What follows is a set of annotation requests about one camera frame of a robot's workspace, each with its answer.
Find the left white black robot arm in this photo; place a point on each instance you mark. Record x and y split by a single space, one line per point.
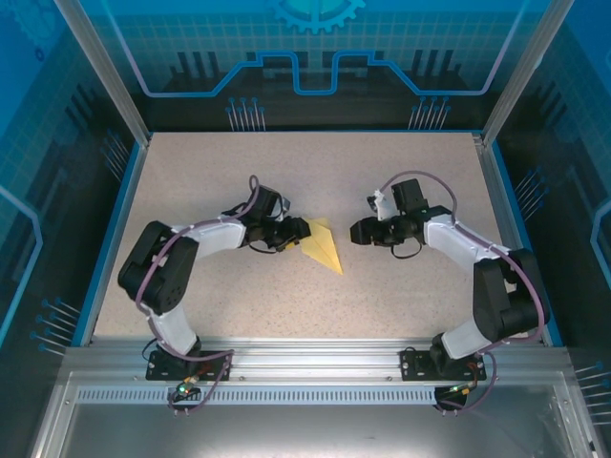
153 272

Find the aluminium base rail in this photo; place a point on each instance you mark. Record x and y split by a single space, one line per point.
310 362

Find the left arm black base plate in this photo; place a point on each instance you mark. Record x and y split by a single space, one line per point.
215 369

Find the grey metal sheet tray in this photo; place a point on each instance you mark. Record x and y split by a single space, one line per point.
310 429

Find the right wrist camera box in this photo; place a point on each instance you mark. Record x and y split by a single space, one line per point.
382 206

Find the blue table edge strip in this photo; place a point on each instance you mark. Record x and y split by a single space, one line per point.
113 241
525 238

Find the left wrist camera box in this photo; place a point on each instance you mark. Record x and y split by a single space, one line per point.
285 205

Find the aluminium frame post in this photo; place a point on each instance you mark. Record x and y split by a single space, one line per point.
520 71
105 71

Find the aluminium side rail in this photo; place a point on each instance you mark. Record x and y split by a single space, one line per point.
500 191

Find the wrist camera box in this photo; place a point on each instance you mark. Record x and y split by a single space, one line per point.
382 206
285 205

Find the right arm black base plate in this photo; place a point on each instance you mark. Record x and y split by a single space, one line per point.
415 365

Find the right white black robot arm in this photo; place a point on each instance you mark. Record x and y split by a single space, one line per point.
501 296

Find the yellow square paper sheet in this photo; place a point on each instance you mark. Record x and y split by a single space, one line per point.
324 243

